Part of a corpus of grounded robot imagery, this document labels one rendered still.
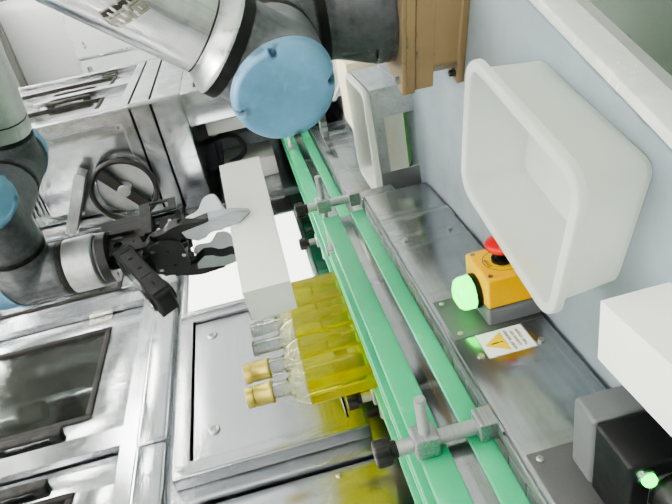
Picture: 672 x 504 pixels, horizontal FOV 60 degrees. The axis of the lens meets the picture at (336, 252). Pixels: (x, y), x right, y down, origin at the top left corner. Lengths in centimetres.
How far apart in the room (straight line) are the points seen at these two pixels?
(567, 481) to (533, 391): 11
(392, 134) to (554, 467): 72
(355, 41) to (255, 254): 30
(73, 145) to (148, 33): 138
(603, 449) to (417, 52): 52
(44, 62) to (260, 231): 460
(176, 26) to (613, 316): 48
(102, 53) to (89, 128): 279
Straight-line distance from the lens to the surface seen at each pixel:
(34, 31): 528
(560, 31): 62
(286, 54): 63
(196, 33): 65
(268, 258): 75
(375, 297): 86
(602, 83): 57
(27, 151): 91
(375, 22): 79
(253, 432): 108
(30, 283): 86
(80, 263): 84
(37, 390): 150
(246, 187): 84
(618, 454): 53
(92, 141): 199
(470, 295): 74
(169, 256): 83
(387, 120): 113
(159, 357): 134
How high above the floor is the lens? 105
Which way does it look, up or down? 5 degrees down
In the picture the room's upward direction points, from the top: 104 degrees counter-clockwise
